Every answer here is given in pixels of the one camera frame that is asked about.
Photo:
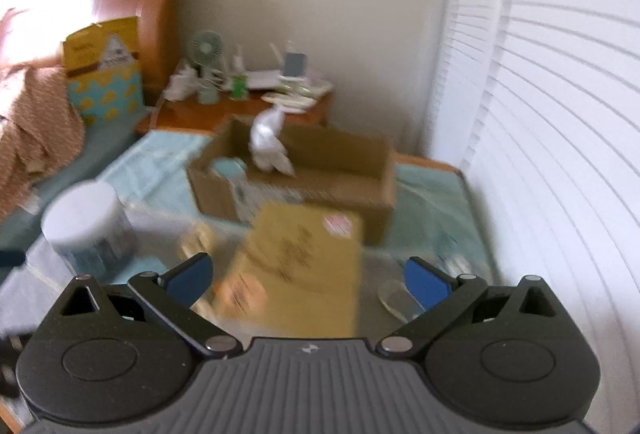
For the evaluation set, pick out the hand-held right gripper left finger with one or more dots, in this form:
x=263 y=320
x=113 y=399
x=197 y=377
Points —
x=187 y=281

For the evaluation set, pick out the yellow tissue pack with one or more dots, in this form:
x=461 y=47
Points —
x=305 y=264

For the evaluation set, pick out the small green desk fan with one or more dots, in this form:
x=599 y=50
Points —
x=206 y=47

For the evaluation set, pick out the white phone stand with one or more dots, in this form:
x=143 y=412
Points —
x=295 y=63

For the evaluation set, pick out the white remote control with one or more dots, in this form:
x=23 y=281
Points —
x=290 y=102

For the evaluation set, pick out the brown patterned blanket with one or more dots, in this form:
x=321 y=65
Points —
x=35 y=124

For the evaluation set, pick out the white router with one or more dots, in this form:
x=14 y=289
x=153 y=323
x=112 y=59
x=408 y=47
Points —
x=262 y=78

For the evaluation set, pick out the white tissue in box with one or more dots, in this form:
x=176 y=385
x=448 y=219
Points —
x=267 y=139

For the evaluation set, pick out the crumpled blue face mask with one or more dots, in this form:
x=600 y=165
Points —
x=230 y=168

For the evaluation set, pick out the white window blinds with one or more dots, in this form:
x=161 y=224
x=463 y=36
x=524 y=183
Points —
x=560 y=114

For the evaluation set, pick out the white cylindrical container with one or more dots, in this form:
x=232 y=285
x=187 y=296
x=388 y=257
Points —
x=85 y=224

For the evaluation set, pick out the white charger plug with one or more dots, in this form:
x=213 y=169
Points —
x=180 y=82

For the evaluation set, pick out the yellow duck print bag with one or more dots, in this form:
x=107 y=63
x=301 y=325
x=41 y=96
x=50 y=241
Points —
x=105 y=79

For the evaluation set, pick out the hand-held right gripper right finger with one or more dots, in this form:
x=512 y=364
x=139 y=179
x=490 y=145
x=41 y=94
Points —
x=425 y=286

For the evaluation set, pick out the small green bottle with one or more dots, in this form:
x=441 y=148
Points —
x=240 y=87

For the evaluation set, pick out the clear plastic piece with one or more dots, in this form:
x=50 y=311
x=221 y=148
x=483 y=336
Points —
x=397 y=301

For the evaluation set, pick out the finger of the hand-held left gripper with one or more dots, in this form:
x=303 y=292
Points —
x=10 y=258

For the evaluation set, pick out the wooden nightstand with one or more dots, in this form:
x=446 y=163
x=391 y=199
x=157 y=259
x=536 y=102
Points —
x=220 y=112

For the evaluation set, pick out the teal bed sheet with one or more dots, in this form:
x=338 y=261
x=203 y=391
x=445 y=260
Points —
x=100 y=139

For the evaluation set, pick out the brown cardboard box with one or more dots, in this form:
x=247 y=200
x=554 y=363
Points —
x=345 y=174

